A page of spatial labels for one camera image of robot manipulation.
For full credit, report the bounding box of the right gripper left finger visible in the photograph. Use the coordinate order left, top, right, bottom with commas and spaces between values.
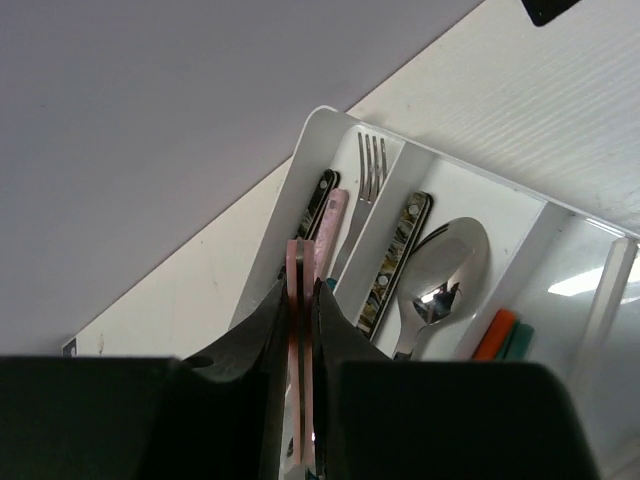
1, 282, 288, 479

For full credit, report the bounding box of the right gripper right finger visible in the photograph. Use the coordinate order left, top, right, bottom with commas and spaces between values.
312, 282, 599, 479

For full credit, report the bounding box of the teal chopstick short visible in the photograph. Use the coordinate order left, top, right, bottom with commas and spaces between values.
496, 322, 534, 361

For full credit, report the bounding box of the teal handled spoon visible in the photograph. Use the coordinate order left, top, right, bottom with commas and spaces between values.
392, 217, 489, 361

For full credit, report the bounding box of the pink handled spoon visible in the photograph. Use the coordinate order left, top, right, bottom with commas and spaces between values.
286, 239, 315, 479

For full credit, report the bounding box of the pink handled fork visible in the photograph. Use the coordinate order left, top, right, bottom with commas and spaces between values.
314, 188, 349, 280

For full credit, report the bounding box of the teal handled fork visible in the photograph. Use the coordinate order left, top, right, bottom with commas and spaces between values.
327, 132, 389, 288

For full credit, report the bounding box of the black handled fork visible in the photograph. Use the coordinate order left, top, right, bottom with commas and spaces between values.
292, 169, 341, 245

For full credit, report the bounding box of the black handled spoon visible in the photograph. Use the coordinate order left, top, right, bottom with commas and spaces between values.
356, 191, 432, 340

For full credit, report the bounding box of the white cutlery tray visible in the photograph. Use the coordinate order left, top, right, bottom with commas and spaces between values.
234, 108, 639, 479

